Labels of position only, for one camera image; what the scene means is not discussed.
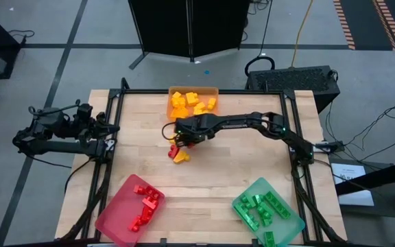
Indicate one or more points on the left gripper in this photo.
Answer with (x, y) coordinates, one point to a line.
(81, 127)

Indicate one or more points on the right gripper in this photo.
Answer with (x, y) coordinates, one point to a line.
(202, 127)

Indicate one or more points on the red toy building block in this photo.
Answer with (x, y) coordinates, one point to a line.
(150, 203)
(146, 215)
(191, 145)
(135, 225)
(139, 189)
(152, 193)
(173, 151)

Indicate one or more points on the yellow toy building block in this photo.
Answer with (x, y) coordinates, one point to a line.
(212, 103)
(200, 107)
(178, 102)
(181, 157)
(179, 112)
(176, 95)
(172, 140)

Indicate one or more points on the large yellow building block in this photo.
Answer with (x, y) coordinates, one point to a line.
(192, 99)

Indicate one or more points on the green toy building block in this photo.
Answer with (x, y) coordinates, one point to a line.
(258, 199)
(245, 199)
(269, 238)

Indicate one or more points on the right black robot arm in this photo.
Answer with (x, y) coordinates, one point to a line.
(242, 120)

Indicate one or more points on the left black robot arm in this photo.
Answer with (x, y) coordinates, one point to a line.
(63, 147)

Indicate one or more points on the orange plastic bin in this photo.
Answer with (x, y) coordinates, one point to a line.
(187, 88)

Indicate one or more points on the red plastic bin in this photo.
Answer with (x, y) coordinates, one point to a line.
(115, 219)

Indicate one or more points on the black perforated computer case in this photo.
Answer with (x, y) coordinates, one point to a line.
(291, 82)

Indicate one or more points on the black folding screen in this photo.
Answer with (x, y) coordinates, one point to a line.
(163, 24)

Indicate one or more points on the green plastic bin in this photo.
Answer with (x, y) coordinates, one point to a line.
(288, 228)

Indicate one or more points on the white paper sheet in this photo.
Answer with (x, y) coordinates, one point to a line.
(352, 182)

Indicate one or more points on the black side cart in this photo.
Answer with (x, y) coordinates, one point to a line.
(372, 178)

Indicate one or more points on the black mat orange stripes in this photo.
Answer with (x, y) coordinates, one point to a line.
(369, 20)

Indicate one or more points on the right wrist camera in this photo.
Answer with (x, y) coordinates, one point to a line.
(183, 127)

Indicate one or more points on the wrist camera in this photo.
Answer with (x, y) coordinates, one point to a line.
(85, 110)
(183, 127)

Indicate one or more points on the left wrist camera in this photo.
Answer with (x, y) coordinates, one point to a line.
(85, 110)

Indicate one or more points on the black metal table frame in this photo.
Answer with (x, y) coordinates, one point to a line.
(252, 92)

